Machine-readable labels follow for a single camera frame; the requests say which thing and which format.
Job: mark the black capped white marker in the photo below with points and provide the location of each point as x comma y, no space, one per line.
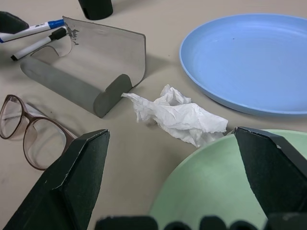
36,46

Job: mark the grey glasses case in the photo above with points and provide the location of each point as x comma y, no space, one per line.
115,48

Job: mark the blue capped white marker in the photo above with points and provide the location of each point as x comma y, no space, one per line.
36,27

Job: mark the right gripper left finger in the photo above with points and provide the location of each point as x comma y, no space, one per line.
72,182

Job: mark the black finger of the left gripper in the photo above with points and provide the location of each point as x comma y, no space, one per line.
10,22

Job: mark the green plate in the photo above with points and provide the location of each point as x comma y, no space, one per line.
211,179

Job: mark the blue plate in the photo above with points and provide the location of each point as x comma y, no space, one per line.
244,60

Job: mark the crumpled white tissue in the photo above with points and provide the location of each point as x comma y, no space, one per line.
177,115

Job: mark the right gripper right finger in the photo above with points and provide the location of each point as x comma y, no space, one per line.
271,172

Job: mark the brown frame eyeglasses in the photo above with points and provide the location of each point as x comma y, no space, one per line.
45,143

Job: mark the black cup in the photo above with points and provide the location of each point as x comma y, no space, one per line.
98,9

